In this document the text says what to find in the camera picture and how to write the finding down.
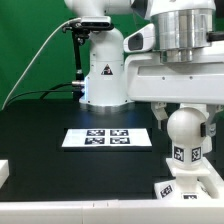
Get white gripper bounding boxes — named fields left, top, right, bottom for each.
left=125, top=49, right=224, bottom=137

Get white lamp bulb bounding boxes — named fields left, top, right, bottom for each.
left=166, top=106, right=208, bottom=165

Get white lamp base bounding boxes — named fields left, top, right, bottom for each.
left=154, top=158, right=211, bottom=200

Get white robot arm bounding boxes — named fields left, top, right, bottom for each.
left=64, top=0, right=224, bottom=136

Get white lamp shade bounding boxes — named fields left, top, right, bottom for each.
left=193, top=104, right=212, bottom=154

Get white marker sheet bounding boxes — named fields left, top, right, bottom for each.
left=62, top=128, right=152, bottom=148

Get white left fence block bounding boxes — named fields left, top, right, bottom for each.
left=0, top=160, right=9, bottom=188

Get white front fence rail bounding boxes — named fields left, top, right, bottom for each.
left=0, top=200, right=224, bottom=224

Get black camera on stand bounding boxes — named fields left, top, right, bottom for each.
left=62, top=16, right=114, bottom=101

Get black cables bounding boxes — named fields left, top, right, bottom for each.
left=5, top=82, right=75, bottom=106

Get white camera cable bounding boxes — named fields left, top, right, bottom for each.
left=1, top=18, right=82, bottom=110

